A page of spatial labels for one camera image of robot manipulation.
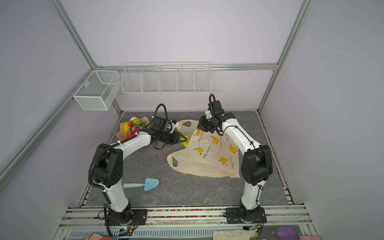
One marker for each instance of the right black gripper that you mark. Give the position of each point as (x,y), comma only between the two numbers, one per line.
(202,126)

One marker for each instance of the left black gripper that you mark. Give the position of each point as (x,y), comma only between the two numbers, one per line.
(177,140)

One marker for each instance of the green pear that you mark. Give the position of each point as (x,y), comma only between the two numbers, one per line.
(184,140)

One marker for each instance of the banana print plastic bag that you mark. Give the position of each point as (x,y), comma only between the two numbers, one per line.
(205,154)

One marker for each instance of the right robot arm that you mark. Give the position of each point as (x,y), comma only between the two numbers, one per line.
(256,166)

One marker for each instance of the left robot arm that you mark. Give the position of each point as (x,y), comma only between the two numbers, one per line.
(106,169)

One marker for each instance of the green apple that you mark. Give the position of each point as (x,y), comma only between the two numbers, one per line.
(137,122)

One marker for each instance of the pink dragon fruit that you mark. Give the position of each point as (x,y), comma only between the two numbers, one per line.
(132,131)

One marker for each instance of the yellow lemon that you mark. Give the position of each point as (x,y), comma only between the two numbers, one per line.
(126,127)

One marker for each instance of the light blue plastic spatula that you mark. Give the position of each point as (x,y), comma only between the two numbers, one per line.
(148,184)

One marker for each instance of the pink wavy fruit plate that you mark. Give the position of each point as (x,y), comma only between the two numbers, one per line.
(122,136)

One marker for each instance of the beige cloth at edge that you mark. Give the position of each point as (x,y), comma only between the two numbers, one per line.
(235,235)

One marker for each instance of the purple object at edge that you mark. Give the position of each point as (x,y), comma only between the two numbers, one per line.
(285,233)

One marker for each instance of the white wire shelf long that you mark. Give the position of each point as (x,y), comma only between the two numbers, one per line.
(167,78)

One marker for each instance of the white wire basket small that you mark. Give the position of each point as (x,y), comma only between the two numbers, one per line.
(99,90)

